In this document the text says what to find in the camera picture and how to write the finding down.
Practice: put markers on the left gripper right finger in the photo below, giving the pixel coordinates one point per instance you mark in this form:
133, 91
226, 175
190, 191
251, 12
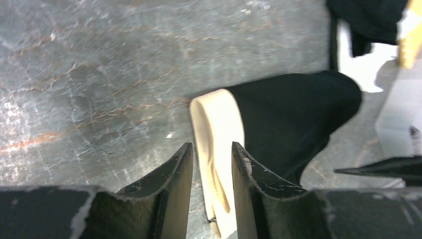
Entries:
258, 197

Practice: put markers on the black underwear beige waistband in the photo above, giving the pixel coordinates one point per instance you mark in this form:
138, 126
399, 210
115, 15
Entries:
282, 121

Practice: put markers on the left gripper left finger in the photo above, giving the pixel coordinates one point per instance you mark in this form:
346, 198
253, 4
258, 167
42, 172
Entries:
163, 197

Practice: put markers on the black crumpled underwear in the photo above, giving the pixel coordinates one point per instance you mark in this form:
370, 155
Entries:
369, 21

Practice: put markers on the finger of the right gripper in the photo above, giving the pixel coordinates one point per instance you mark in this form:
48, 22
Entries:
407, 168

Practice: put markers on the white underwear black waistband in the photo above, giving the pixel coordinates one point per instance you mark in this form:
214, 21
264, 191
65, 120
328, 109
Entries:
364, 69

